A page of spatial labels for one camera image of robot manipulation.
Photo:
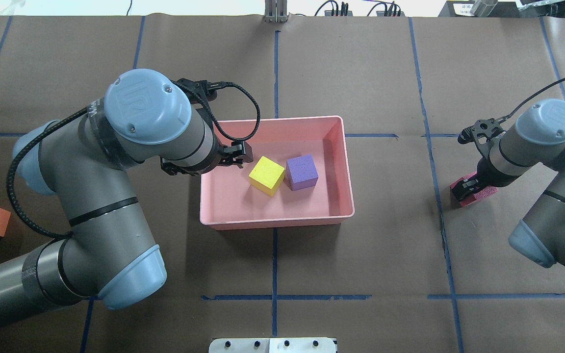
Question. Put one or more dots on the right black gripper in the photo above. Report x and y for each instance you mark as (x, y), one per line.
(484, 177)

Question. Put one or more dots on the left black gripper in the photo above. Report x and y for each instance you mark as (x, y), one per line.
(188, 168)

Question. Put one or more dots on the pink foam block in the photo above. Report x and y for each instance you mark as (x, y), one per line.
(484, 193)

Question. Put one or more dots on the yellow foam block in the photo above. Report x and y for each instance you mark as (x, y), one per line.
(267, 176)

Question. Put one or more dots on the purple foam block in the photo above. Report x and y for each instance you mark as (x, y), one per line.
(301, 172)

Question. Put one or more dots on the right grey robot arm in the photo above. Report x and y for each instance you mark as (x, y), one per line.
(536, 137)

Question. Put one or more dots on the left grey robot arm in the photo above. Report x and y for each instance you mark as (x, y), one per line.
(68, 181)

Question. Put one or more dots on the pink plastic bin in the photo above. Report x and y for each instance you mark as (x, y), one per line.
(229, 201)

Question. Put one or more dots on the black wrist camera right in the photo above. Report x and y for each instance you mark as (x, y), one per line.
(482, 131)

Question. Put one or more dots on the aluminium frame post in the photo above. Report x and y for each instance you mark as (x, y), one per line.
(275, 11)

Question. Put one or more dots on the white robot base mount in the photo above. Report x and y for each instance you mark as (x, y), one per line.
(274, 345)

